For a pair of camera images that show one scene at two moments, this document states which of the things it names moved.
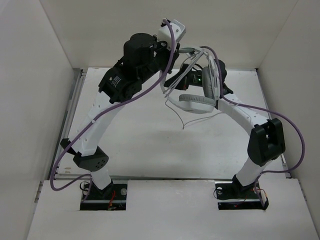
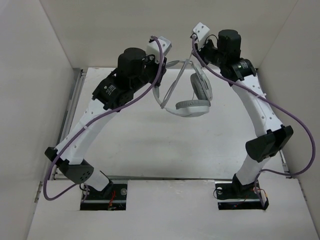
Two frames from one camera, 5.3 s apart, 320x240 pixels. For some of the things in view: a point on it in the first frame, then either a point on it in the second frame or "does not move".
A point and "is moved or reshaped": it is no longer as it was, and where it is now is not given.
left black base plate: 112,197 does not move
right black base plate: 233,195 does not move
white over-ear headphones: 196,103 is moved or reshaped
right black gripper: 184,84 to 201,50
